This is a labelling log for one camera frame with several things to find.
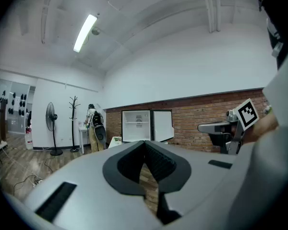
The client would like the black fan stand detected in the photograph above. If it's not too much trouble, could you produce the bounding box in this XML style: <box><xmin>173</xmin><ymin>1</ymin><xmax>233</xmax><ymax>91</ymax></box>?
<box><xmin>45</xmin><ymin>102</ymin><xmax>63</xmax><ymax>156</ymax></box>

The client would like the group of black hanging headsets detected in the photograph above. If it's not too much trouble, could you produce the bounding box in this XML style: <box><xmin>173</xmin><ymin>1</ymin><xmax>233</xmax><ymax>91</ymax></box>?
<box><xmin>0</xmin><ymin>89</ymin><xmax>28</xmax><ymax>116</ymax></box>

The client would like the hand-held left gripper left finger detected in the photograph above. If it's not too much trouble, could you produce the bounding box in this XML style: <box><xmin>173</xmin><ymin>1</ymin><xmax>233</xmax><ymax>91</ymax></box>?
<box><xmin>24</xmin><ymin>140</ymin><xmax>164</xmax><ymax>230</ymax></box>

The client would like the white table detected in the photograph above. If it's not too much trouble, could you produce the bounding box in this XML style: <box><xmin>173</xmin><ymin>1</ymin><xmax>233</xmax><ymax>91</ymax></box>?
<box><xmin>78</xmin><ymin>126</ymin><xmax>92</xmax><ymax>155</ymax></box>

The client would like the long ceiling light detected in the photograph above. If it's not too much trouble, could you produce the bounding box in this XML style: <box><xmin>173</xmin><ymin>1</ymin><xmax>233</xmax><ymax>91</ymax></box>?
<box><xmin>73</xmin><ymin>14</ymin><xmax>98</xmax><ymax>53</ymax></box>

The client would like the white canister with red label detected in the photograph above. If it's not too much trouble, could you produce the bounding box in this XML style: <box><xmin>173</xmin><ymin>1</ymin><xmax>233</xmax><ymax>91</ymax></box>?
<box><xmin>25</xmin><ymin>126</ymin><xmax>34</xmax><ymax>150</ymax></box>

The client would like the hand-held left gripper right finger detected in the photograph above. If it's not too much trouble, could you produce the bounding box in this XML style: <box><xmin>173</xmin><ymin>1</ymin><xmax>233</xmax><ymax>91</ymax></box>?
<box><xmin>144</xmin><ymin>140</ymin><xmax>238</xmax><ymax>230</ymax></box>

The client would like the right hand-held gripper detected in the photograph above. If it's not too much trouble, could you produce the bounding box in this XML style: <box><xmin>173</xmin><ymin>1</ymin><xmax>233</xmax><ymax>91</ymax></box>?
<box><xmin>198</xmin><ymin>98</ymin><xmax>260</xmax><ymax>155</ymax></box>

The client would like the person's right forearm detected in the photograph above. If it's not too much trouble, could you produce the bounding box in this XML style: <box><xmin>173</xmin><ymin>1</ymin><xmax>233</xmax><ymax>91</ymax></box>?
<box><xmin>243</xmin><ymin>115</ymin><xmax>279</xmax><ymax>145</ymax></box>

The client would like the black mini fridge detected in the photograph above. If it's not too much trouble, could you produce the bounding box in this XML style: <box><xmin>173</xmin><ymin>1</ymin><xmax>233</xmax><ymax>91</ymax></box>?
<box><xmin>121</xmin><ymin>109</ymin><xmax>155</xmax><ymax>143</ymax></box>

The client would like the white low platform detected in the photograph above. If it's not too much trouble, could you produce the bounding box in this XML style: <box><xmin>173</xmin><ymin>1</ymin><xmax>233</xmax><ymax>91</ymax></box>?
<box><xmin>108</xmin><ymin>136</ymin><xmax>123</xmax><ymax>150</ymax></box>

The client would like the black coat rack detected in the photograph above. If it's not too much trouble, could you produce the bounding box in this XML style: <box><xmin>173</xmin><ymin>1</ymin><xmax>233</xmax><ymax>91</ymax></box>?
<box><xmin>69</xmin><ymin>96</ymin><xmax>81</xmax><ymax>153</ymax></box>

